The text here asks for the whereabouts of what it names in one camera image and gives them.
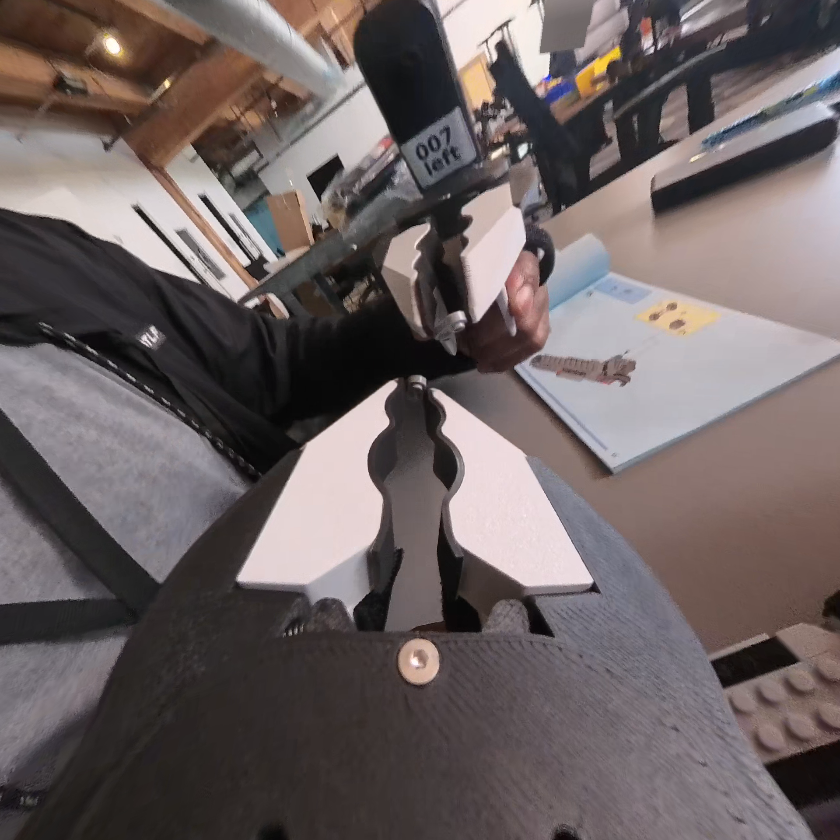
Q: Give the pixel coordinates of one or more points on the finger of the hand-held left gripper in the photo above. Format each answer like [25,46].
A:
[417,289]
[492,262]

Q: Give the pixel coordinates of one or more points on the ceiling spotlight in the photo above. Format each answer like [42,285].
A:
[111,44]

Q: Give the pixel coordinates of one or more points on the black office chair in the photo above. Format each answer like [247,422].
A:
[531,131]

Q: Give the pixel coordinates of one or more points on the black power bank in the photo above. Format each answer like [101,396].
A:
[741,164]

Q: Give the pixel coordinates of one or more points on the silver ventilation duct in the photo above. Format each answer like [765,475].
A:
[262,33]

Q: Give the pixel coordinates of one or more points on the pale blue instruction booklet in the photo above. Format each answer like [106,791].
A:
[689,394]

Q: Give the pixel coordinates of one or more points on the cardboard box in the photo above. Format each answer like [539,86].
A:
[289,220]

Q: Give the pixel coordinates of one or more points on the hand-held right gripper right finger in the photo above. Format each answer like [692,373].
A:
[518,518]

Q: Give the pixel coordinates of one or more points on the small grey toy brick piece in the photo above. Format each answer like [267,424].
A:
[454,323]

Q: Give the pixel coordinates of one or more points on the dark toy brick model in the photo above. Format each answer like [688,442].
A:
[787,709]

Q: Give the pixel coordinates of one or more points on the yellow plastic bin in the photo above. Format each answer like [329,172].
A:
[597,79]

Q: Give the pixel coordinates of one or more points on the blue pen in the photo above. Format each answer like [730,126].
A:
[768,111]

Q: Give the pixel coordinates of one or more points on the person's left hand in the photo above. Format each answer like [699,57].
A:
[525,328]

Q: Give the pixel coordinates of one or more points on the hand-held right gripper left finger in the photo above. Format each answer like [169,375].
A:
[308,518]

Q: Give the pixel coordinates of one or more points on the person's left forearm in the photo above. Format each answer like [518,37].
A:
[341,354]

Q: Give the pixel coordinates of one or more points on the small grey round stud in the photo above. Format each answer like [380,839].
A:
[415,382]

